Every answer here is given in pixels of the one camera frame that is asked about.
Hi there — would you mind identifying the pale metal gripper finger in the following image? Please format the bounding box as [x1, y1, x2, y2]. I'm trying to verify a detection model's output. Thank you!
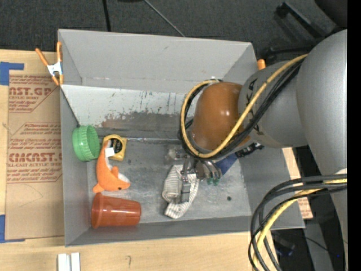
[180, 174, 191, 204]
[166, 148, 184, 162]

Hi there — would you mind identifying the white cloth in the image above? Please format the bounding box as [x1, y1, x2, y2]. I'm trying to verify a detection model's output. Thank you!
[161, 164, 200, 220]

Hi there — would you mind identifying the yellow tape measure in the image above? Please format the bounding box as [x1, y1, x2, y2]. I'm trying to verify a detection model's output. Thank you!
[102, 134, 128, 162]

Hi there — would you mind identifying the orange toy fish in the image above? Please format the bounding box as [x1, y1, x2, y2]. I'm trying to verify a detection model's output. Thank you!
[92, 141, 131, 194]

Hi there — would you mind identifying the orange plastic cup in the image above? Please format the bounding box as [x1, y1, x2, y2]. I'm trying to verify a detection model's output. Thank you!
[90, 192, 142, 230]

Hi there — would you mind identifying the green ribbed plastic cap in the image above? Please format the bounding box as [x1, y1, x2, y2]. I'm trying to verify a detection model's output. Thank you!
[72, 125, 101, 163]

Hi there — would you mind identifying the grey metal bin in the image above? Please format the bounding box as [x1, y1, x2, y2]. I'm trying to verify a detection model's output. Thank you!
[57, 29, 306, 247]

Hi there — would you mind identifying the brown cardboard board red print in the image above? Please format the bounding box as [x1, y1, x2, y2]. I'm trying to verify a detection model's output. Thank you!
[0, 49, 314, 244]

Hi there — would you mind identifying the black cylinder on white bracket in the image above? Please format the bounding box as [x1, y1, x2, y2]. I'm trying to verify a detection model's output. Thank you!
[235, 142, 265, 158]

